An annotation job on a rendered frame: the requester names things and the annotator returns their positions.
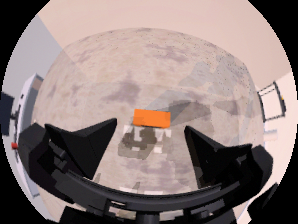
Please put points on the orange block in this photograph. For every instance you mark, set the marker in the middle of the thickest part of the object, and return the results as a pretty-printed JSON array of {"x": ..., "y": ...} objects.
[{"x": 151, "y": 119}]

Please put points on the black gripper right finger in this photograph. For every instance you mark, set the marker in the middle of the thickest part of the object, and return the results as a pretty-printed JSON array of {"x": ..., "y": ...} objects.
[{"x": 209, "y": 157}]

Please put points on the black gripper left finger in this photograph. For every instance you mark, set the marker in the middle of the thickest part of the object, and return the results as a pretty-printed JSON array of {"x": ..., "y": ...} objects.
[{"x": 85, "y": 146}]

